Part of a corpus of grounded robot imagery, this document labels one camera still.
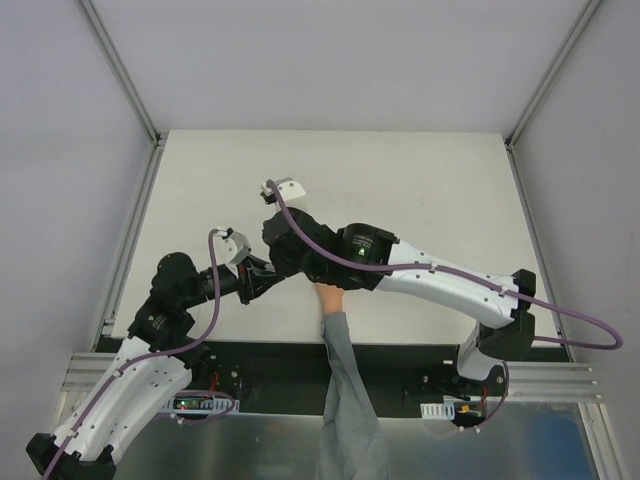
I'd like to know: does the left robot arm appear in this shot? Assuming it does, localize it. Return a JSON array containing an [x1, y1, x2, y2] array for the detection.
[[26, 252, 283, 479]]

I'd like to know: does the grey sleeve forearm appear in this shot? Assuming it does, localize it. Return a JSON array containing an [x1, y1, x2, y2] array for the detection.
[[315, 312, 390, 479]]

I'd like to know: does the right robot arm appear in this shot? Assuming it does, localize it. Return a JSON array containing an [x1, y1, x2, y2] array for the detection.
[[262, 209, 536, 395]]

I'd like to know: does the mannequin hand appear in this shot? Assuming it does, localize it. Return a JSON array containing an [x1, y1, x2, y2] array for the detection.
[[315, 283, 345, 316]]

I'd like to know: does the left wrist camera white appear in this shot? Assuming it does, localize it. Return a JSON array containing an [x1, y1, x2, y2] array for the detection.
[[213, 228, 251, 277]]

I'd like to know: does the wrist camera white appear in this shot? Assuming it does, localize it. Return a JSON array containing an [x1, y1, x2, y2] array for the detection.
[[260, 177, 307, 211], [213, 228, 251, 277]]

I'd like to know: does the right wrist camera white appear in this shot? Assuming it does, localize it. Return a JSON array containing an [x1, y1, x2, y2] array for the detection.
[[260, 177, 307, 211]]

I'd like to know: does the left white cable duct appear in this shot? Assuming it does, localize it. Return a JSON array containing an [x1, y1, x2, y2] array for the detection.
[[160, 395, 240, 415]]

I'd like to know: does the white cable duct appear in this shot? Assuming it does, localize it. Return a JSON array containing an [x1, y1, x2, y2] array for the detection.
[[420, 401, 456, 421], [160, 395, 240, 415]]

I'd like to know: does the left aluminium frame post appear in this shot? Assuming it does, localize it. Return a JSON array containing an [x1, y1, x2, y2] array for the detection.
[[77, 0, 167, 149]]

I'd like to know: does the aluminium frame post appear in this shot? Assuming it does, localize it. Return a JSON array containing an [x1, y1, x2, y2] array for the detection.
[[503, 0, 604, 149], [77, 0, 167, 149]]

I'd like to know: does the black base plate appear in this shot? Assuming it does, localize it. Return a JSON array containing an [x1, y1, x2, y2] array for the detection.
[[189, 341, 567, 419]]

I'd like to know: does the aluminium rail bar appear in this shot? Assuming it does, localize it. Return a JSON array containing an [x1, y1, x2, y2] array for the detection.
[[61, 352, 604, 403]]

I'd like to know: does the right white cable duct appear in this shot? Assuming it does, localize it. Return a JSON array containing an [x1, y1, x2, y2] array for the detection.
[[420, 401, 456, 421]]

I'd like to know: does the right aluminium frame post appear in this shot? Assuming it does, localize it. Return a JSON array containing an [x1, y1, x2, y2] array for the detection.
[[503, 0, 604, 149]]

